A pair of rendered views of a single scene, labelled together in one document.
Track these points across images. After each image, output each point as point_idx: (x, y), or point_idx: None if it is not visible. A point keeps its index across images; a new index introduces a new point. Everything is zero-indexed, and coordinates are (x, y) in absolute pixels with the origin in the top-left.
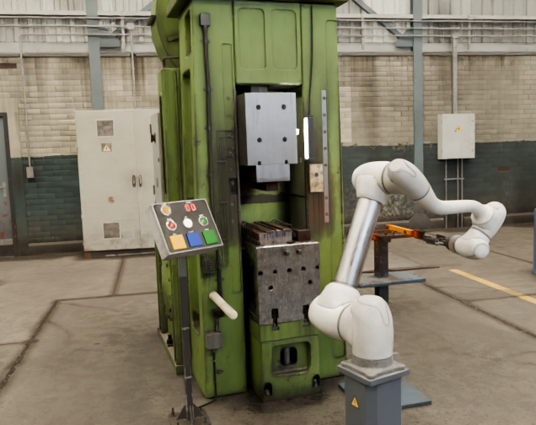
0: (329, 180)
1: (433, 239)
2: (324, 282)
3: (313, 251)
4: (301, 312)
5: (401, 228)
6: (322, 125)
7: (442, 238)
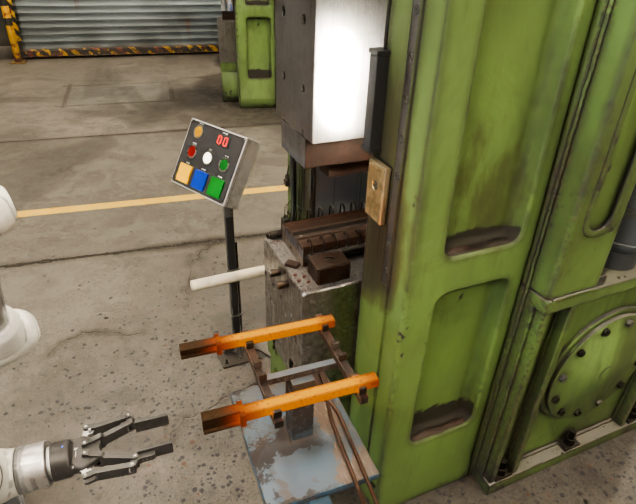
0: (397, 211)
1: (99, 422)
2: (369, 369)
3: (297, 301)
4: (288, 363)
5: (295, 391)
6: (403, 81)
7: (96, 438)
